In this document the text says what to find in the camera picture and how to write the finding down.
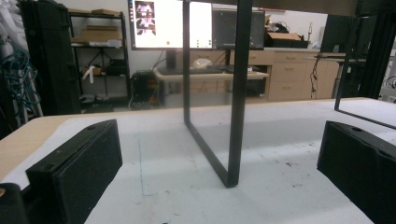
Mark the lit computer monitor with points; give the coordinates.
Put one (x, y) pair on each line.
(160, 23)

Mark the beige office desk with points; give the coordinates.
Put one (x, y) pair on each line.
(205, 76)

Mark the open cardboard box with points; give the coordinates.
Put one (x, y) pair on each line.
(281, 39)

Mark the black monitor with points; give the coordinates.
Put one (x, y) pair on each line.
(337, 34)

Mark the black computer tower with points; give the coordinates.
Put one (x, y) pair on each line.
(144, 85)

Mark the wooden drawer cabinet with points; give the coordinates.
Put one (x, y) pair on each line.
(289, 74)

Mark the white table cover sheet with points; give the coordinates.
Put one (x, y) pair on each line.
(249, 161)

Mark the dark computer monitor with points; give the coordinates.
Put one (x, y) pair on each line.
(230, 29)

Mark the black metal frame leg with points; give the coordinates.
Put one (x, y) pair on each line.
(239, 93)

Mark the black metal shelf rack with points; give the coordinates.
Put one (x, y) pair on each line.
(99, 56)

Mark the black aluminium post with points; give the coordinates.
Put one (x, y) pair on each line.
(378, 53)

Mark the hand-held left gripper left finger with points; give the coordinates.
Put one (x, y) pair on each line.
(84, 168)

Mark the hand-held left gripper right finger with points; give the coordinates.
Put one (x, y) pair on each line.
(361, 168)

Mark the cardboard box on shelf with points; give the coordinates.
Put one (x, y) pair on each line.
(100, 32)

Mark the clear plastic bag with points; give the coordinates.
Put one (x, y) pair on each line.
(201, 63)

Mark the tall black case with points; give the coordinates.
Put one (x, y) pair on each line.
(51, 56)

